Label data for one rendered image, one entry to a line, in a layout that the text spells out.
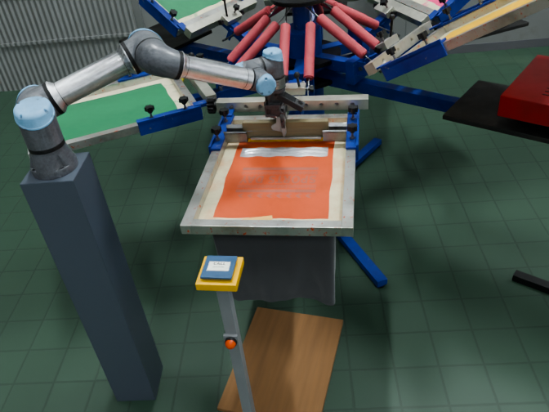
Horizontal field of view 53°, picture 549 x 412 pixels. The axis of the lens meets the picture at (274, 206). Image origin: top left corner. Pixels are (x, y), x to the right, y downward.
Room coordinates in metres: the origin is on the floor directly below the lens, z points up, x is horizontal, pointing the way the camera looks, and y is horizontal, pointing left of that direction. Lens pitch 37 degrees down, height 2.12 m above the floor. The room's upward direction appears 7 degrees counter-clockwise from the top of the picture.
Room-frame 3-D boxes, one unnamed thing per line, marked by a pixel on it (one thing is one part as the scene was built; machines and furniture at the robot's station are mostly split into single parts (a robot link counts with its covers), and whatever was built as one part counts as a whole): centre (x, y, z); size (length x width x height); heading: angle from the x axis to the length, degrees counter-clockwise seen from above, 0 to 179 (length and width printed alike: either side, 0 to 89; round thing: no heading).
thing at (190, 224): (1.80, -0.04, 0.97); 0.79 x 0.58 x 0.04; 168
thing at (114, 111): (2.55, 0.61, 1.05); 1.08 x 0.61 x 0.23; 108
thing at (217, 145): (2.09, 0.19, 0.97); 0.30 x 0.05 x 0.07; 168
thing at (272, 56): (2.01, -0.06, 1.31); 0.09 x 0.08 x 0.11; 109
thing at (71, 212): (1.60, 0.71, 0.60); 0.18 x 0.18 x 1.20; 85
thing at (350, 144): (1.98, -0.36, 0.97); 0.30 x 0.05 x 0.07; 168
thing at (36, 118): (1.60, 0.72, 1.37); 0.13 x 0.12 x 0.14; 19
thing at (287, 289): (1.51, 0.02, 0.74); 0.45 x 0.03 x 0.43; 78
